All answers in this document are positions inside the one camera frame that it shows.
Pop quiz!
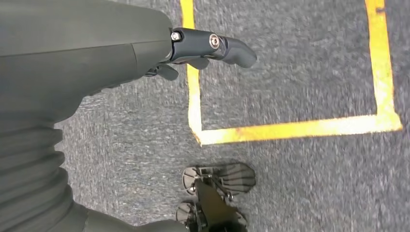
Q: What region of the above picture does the yellow floor tape square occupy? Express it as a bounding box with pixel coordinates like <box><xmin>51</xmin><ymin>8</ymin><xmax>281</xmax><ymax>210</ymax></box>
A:
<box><xmin>179</xmin><ymin>0</ymin><xmax>403</xmax><ymax>146</ymax></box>

